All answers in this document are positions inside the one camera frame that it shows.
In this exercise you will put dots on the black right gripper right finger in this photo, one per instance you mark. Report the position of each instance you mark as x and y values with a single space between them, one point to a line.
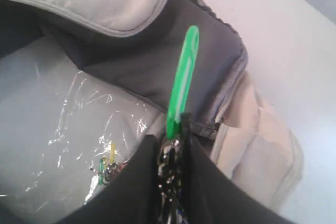
208 195

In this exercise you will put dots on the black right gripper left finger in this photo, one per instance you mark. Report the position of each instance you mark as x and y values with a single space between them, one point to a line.
132 197

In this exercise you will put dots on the bunch of coloured key tags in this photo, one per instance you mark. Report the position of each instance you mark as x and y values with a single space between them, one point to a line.
169 158

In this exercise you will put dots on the cream fabric duffel bag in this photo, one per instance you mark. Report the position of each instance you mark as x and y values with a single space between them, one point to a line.
135 45

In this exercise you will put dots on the clear plastic bottom sheet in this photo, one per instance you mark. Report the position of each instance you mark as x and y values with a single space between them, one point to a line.
56 124

